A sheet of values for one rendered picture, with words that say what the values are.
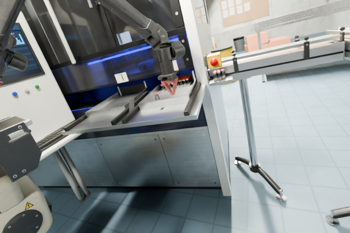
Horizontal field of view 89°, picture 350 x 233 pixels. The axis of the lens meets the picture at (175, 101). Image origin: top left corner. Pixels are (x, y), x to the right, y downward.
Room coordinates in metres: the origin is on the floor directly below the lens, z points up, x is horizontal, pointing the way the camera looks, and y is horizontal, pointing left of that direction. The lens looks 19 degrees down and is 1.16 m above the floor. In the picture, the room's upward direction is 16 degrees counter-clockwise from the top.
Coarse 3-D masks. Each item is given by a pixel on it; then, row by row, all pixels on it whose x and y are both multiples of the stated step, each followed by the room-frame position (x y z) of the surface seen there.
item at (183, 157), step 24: (216, 96) 1.27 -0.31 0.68; (72, 144) 1.40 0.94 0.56; (96, 144) 1.31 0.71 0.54; (120, 144) 1.24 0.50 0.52; (144, 144) 1.17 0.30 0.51; (168, 144) 1.11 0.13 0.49; (192, 144) 1.05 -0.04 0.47; (48, 168) 1.55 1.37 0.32; (96, 168) 1.35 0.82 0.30; (120, 168) 1.27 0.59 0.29; (144, 168) 1.19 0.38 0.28; (168, 168) 1.13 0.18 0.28; (192, 168) 1.06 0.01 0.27; (216, 168) 1.00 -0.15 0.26
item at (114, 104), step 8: (112, 96) 1.22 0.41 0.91; (120, 96) 1.26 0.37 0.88; (128, 96) 1.20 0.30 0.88; (136, 96) 1.01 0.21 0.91; (104, 104) 1.12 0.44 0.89; (112, 104) 1.10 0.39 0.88; (120, 104) 1.05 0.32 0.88; (128, 104) 0.91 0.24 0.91; (88, 112) 0.96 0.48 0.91; (96, 112) 0.94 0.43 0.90; (104, 112) 0.92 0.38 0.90; (112, 112) 0.90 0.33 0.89; (120, 112) 0.89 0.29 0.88
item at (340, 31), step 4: (340, 28) 0.90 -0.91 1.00; (344, 28) 0.88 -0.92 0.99; (348, 28) 0.99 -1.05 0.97; (328, 32) 1.08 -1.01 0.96; (332, 32) 1.03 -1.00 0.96; (336, 32) 0.99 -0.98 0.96; (340, 32) 0.90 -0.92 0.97; (344, 32) 0.88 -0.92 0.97; (348, 32) 0.89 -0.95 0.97; (340, 36) 0.90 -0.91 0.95; (344, 36) 0.88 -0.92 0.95; (348, 36) 0.95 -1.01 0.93; (336, 40) 0.95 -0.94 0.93; (340, 40) 0.90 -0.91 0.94; (344, 40) 0.88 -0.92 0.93; (348, 40) 0.86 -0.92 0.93; (348, 44) 0.85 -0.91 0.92; (348, 48) 0.85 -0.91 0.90; (348, 52) 0.84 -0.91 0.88; (344, 56) 0.87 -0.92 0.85; (348, 56) 0.84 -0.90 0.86
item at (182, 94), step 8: (160, 88) 1.16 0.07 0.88; (176, 88) 1.05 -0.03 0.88; (184, 88) 1.00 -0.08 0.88; (192, 88) 0.87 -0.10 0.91; (152, 96) 1.01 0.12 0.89; (160, 96) 0.98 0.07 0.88; (168, 96) 0.94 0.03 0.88; (176, 96) 0.90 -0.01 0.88; (184, 96) 0.77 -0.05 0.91; (144, 104) 0.83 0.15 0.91; (152, 104) 0.82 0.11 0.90; (160, 104) 0.81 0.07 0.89; (168, 104) 0.79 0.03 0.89; (176, 104) 0.78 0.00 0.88
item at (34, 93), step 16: (16, 32) 1.16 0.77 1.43; (16, 48) 1.13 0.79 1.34; (32, 48) 1.20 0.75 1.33; (32, 64) 1.16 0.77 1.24; (0, 80) 1.00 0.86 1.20; (16, 80) 1.06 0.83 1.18; (32, 80) 1.13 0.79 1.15; (48, 80) 1.20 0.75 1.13; (0, 96) 0.98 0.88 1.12; (16, 96) 1.03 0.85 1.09; (32, 96) 1.09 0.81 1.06; (48, 96) 1.16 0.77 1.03; (0, 112) 0.94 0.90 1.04; (16, 112) 1.00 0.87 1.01; (32, 112) 1.06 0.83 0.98; (48, 112) 1.12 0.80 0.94; (64, 112) 1.20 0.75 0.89; (32, 128) 1.02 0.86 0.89; (48, 128) 1.08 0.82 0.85
